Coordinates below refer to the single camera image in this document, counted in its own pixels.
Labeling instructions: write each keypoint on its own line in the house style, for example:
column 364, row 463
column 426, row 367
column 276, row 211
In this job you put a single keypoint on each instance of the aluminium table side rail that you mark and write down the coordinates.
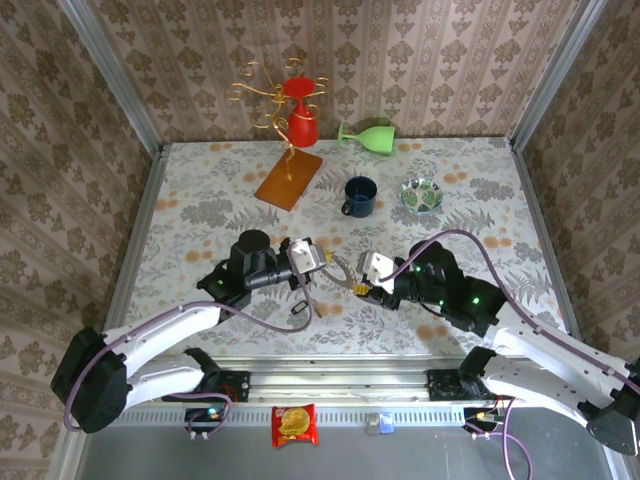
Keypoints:
column 131, row 260
column 546, row 240

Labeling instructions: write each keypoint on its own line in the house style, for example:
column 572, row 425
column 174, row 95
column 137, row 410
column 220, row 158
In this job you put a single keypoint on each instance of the small bronze key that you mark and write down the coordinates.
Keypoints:
column 317, row 311

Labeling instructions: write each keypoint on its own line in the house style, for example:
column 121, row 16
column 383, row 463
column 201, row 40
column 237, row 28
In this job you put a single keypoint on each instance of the aluminium frame post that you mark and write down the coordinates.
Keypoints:
column 554, row 75
column 112, row 75

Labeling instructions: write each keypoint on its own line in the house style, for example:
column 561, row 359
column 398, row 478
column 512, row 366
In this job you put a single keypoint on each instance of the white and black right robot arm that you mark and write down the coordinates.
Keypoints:
column 540, row 345

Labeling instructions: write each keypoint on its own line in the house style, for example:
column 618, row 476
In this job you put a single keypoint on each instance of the small black controller board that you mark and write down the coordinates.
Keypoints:
column 480, row 416
column 205, row 416

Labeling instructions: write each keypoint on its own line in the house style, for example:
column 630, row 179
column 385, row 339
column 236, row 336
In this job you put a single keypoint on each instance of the silver keyring bunch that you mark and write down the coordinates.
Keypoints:
column 349, row 274

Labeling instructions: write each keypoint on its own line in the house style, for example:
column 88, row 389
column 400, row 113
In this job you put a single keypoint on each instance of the green wine glass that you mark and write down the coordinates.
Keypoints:
column 377, row 139

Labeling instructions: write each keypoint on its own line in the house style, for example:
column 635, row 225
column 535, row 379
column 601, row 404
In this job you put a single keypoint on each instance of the dark blue mug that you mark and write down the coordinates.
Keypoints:
column 367, row 207

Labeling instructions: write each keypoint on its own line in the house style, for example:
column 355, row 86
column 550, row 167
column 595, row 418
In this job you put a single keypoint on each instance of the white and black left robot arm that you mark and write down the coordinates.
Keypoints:
column 165, row 325

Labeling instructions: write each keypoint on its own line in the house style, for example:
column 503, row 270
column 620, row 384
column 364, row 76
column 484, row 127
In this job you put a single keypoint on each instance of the small silver blue clip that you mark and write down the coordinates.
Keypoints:
column 379, row 423

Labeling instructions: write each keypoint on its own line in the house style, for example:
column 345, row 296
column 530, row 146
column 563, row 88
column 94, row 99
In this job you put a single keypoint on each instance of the red snack packet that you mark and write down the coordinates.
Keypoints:
column 295, row 425

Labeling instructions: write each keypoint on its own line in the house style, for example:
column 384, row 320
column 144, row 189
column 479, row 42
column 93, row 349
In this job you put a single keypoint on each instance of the leaf pattern bowl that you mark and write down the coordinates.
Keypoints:
column 420, row 196

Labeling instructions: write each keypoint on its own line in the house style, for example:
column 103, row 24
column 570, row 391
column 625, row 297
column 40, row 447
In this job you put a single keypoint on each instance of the red wine glass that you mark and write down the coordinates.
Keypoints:
column 302, row 127

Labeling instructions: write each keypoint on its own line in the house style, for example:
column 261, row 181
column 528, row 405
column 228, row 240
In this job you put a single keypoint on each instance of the aluminium front rail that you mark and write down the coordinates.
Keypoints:
column 340, row 385

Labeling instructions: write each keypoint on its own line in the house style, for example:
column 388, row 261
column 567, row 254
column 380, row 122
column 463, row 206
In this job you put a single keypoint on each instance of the black key fob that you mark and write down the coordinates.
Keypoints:
column 299, row 308

